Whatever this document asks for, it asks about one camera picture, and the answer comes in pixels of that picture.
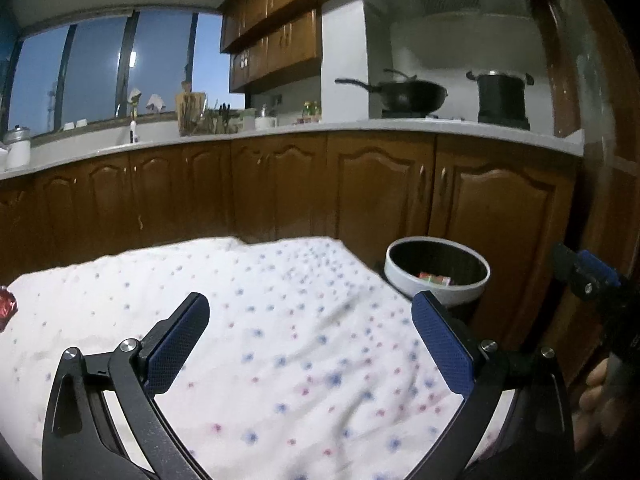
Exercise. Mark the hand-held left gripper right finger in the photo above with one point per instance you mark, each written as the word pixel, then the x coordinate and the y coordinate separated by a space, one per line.
pixel 442 345

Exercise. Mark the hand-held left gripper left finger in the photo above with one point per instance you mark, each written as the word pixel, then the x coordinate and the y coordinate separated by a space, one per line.
pixel 177 342

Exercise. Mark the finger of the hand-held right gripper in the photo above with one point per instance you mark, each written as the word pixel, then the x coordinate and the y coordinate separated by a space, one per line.
pixel 595 267

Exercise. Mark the white round trash bin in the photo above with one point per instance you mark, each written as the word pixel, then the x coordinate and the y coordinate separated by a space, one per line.
pixel 395 275

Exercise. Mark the person's right hand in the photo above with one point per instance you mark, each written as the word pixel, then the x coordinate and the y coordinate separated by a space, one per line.
pixel 592 395

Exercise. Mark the red green snack packet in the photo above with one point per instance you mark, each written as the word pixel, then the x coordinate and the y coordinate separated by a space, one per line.
pixel 435 277

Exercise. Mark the white floral tablecloth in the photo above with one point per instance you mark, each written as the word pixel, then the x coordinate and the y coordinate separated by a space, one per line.
pixel 300 335

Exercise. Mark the brown wooden door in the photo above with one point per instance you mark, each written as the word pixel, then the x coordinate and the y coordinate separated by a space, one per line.
pixel 600 110

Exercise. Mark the dark red shiny packet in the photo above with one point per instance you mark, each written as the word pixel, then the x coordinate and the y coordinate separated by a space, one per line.
pixel 5 306

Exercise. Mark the brown wooden lower cabinets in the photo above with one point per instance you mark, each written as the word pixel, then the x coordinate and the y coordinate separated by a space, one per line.
pixel 280 190

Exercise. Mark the brown wooden cabinets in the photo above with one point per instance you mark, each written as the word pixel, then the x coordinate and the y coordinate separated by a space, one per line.
pixel 280 190
pixel 280 35

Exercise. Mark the black cooking pot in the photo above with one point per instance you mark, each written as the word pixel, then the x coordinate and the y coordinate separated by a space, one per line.
pixel 501 100

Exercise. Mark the small white bottle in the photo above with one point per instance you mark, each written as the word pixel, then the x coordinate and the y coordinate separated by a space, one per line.
pixel 133 130

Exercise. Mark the black knife block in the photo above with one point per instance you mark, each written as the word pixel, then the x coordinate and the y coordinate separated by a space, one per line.
pixel 225 117

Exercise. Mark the gas stove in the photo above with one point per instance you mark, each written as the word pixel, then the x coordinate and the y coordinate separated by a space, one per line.
pixel 415 116

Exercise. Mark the white kitchen countertop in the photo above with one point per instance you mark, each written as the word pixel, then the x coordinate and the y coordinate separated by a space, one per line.
pixel 350 126

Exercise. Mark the white lidded container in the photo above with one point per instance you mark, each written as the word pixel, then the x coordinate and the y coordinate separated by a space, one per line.
pixel 265 120

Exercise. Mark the metal sink faucet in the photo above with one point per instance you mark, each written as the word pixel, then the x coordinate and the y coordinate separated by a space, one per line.
pixel 118 110

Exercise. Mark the white jar with metal lid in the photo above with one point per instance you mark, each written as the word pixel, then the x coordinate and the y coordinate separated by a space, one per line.
pixel 19 149

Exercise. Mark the black wok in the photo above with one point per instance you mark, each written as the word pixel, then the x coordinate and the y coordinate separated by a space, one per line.
pixel 405 94

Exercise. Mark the group of seasoning bottles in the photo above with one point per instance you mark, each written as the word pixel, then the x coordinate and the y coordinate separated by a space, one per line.
pixel 310 111

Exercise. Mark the large kitchen window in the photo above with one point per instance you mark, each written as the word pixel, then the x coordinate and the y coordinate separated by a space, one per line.
pixel 95 70

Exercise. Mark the brown wooden upper cabinets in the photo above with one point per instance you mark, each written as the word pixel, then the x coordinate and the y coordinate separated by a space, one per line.
pixel 280 35

